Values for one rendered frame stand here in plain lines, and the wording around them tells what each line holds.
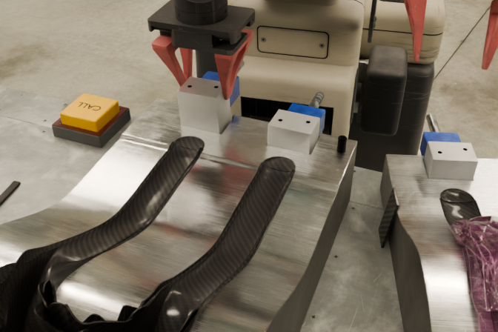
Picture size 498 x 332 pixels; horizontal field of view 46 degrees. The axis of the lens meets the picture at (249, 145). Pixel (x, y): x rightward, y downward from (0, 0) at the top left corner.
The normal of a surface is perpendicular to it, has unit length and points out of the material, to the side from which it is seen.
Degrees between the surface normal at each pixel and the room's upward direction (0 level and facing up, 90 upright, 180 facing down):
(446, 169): 90
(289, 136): 90
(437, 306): 14
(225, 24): 1
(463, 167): 90
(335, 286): 0
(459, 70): 0
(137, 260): 28
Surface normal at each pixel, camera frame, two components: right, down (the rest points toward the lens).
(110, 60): 0.00, -0.81
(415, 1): -0.22, 0.50
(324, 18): -0.12, -0.40
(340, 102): -0.23, 0.68
